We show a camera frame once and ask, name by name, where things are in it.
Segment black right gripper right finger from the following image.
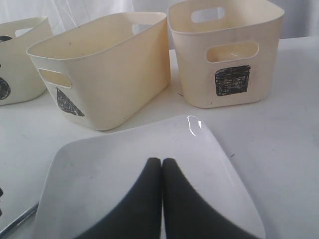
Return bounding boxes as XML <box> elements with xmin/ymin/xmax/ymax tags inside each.
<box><xmin>162</xmin><ymin>158</ymin><xmax>257</xmax><ymax>239</ymax></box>

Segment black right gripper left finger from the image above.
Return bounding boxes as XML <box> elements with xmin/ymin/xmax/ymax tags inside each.
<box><xmin>77</xmin><ymin>157</ymin><xmax>162</xmax><ymax>239</ymax></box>

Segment white square plate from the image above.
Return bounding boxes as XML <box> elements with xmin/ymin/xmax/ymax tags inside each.
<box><xmin>32</xmin><ymin>116</ymin><xmax>266</xmax><ymax>239</ymax></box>

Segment steel knife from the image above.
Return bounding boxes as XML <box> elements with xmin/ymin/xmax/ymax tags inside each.
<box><xmin>0</xmin><ymin>201</ymin><xmax>39</xmax><ymax>239</ymax></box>

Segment cream bin with triangle mark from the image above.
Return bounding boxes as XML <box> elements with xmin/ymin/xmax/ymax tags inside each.
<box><xmin>27</xmin><ymin>12</ymin><xmax>170</xmax><ymax>131</ymax></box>

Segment cream bin with square mark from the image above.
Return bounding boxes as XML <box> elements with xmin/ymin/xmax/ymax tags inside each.
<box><xmin>167</xmin><ymin>0</ymin><xmax>285</xmax><ymax>109</ymax></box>

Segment cream bin with circle mark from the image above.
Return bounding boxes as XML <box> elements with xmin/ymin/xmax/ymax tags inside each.
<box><xmin>0</xmin><ymin>16</ymin><xmax>53</xmax><ymax>106</ymax></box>

